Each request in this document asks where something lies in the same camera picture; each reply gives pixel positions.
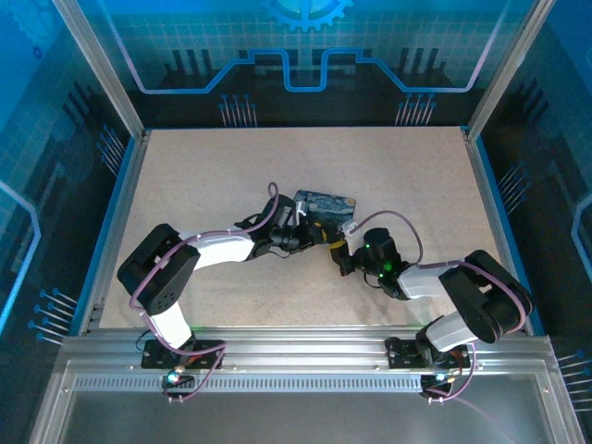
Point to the starry night print tin box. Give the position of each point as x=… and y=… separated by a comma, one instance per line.
x=330, y=208

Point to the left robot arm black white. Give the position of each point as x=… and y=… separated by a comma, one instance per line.
x=162, y=273

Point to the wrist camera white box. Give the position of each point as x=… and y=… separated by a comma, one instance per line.
x=352, y=230
x=299, y=208

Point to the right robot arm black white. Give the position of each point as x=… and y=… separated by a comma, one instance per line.
x=481, y=291

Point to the aluminium corner post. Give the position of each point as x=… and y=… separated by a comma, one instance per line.
x=99, y=65
x=506, y=69

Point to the aluminium front frame rail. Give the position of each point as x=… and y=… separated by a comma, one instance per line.
x=305, y=344

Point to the aluminium side rail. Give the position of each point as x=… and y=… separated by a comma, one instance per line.
x=122, y=217
x=495, y=222

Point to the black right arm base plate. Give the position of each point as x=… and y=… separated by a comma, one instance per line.
x=402, y=353

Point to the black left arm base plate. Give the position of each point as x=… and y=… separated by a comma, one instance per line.
x=157, y=356

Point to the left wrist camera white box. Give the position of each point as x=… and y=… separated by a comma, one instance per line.
x=299, y=208

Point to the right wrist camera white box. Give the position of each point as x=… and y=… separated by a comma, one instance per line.
x=352, y=230

